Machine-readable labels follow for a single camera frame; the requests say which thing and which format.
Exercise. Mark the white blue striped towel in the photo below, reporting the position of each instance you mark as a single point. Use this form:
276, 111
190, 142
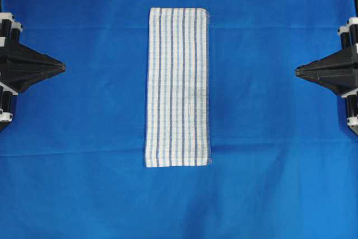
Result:
177, 116

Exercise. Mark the blue table cloth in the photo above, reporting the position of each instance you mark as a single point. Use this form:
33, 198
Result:
284, 163

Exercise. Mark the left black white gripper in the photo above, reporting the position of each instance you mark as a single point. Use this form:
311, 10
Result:
20, 80

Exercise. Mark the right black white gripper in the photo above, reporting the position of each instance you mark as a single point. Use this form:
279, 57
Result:
345, 58

